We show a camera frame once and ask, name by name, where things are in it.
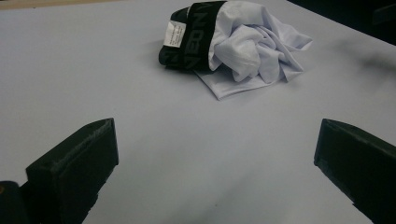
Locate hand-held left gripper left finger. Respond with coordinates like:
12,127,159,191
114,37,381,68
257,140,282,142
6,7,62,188
25,117,120,224

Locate wooden table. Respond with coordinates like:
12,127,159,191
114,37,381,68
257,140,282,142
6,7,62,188
0,0,125,11

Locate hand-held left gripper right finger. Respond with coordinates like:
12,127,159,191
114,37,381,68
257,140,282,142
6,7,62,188
313,118,396,224

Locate white shorts with black waistband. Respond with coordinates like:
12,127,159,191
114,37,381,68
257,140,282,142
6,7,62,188
158,0,314,101

